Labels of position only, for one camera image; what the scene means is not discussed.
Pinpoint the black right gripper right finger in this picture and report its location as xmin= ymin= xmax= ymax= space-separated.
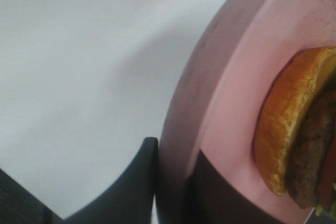
xmin=183 ymin=149 xmax=316 ymax=224

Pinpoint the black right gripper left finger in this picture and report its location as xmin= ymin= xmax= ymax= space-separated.
xmin=63 ymin=137 xmax=158 ymax=223

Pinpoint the burger with lettuce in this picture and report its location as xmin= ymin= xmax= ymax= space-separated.
xmin=254 ymin=47 xmax=335 ymax=215

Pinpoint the pink round plate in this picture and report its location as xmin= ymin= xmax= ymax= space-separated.
xmin=156 ymin=0 xmax=335 ymax=223

